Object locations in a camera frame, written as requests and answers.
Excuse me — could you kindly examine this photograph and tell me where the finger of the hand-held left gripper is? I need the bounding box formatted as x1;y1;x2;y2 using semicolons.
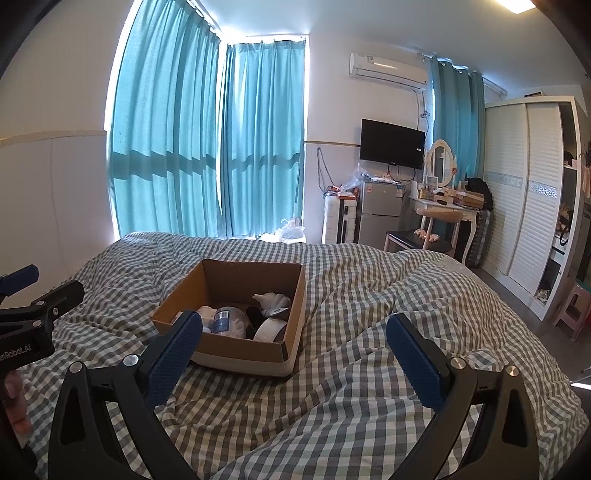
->
0;264;40;306
0;280;85;333

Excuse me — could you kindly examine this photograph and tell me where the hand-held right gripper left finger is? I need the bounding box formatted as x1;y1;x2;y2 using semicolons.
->
47;310;203;480

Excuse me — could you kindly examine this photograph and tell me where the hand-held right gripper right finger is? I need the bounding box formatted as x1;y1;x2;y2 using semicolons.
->
386;313;541;480

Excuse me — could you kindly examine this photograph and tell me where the clear bag of cotton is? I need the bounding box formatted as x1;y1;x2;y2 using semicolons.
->
210;305;249;340

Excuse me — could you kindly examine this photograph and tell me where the white tape roll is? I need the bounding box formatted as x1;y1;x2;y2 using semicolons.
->
253;318;289;343

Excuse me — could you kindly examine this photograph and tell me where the brown cardboard box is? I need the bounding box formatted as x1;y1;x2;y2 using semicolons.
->
152;259;307;378

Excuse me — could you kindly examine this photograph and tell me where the person's left hand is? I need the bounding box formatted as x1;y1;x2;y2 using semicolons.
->
0;369;25;428

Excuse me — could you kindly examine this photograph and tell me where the grey checked blanket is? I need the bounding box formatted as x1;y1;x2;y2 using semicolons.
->
18;231;585;480

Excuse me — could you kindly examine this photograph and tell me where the wooden chair black seat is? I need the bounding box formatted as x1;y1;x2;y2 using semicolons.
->
384;208;464;259

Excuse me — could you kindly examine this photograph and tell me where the dark suitcase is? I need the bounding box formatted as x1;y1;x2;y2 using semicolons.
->
465;210;494;268

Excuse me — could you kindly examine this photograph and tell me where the grey small fridge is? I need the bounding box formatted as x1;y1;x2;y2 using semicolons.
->
359;180;402;245

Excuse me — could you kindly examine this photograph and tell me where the white dressing table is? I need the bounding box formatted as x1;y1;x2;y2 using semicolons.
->
409;194;481;266

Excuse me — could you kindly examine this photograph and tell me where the white suitcase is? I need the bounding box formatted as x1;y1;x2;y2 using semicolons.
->
322;196;358;244

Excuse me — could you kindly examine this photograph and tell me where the pink plastic stool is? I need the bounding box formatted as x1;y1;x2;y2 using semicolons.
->
551;284;591;342

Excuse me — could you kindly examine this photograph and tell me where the wooden box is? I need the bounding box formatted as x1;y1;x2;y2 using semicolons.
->
452;190;485;208

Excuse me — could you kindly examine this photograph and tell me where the white plastic bag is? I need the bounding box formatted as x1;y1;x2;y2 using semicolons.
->
277;217;308;244

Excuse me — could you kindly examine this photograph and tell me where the black bag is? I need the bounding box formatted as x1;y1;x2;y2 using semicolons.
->
466;176;494;210

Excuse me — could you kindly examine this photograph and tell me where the wide teal curtain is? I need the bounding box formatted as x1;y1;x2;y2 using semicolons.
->
108;0;227;238

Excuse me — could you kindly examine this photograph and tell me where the white louvred wardrobe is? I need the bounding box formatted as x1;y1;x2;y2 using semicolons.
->
484;95;591;324

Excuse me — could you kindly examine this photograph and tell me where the clear plastic bag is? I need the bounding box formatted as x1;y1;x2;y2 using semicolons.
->
342;162;370;192

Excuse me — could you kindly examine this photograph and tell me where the oval white mirror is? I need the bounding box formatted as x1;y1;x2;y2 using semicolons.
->
425;138;456;188

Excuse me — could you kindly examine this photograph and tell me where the narrow teal curtain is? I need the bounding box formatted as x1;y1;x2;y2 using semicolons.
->
427;55;485;183

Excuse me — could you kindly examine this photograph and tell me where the white air conditioner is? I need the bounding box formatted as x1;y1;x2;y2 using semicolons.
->
348;52;428;92

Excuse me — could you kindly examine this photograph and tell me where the ceiling light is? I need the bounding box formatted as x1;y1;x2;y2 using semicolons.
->
496;0;539;14

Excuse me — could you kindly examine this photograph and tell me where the thin wall cable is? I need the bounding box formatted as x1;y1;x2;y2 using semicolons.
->
315;147;338;197

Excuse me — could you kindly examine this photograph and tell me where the black wall television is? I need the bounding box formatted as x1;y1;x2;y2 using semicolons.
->
360;119;426;170

